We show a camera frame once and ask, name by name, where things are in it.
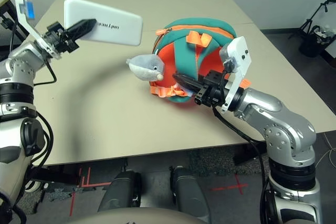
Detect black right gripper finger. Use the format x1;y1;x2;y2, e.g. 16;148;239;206
172;73;208;90
183;84;204;97

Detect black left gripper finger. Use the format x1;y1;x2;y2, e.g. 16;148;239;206
64;18;98;41

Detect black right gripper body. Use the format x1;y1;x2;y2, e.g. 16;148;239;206
195;70;228;107

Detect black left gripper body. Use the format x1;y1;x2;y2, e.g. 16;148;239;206
43;21;80;55

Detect orange and teal backpack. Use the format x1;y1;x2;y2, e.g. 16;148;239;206
149;18;251;107

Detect white pencil case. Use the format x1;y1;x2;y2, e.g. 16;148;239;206
64;0;144;46

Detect grey white plush shark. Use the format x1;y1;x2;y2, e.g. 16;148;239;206
125;53;165;82

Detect grey right robot leg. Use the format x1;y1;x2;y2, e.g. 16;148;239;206
169;166;212;217

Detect grey robot leg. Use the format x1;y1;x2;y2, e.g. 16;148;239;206
169;166;212;217
98;170;142;212

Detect black bin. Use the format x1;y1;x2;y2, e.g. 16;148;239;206
299;26;335;58

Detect black tripod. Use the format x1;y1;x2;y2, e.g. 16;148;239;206
288;0;336;40

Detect white board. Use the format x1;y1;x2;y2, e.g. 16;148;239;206
324;41;336;66

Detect grey left robot leg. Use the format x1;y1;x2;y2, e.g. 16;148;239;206
98;170;142;212

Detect black table foot beam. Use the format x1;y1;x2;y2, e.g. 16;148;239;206
28;167;79;185

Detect beige robot torso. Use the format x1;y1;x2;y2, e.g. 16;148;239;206
69;207;211;224

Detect white caster wheel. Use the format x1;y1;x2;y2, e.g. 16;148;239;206
25;179;41;193

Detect grey foam mat scrap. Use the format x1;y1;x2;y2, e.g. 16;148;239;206
48;185;89;201

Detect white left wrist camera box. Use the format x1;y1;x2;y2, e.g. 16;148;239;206
13;0;64;59

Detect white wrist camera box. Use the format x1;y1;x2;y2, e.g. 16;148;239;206
13;0;64;59
219;36;253;112

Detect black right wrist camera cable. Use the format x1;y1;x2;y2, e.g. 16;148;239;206
213;60;271;224

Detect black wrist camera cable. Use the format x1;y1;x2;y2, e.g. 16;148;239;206
9;15;58;87
213;60;271;224

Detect black left wrist camera cable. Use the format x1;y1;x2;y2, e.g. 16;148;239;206
9;15;58;87

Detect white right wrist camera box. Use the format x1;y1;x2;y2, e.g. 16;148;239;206
219;36;253;112

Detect white floor cable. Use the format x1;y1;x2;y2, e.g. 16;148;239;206
314;132;336;172

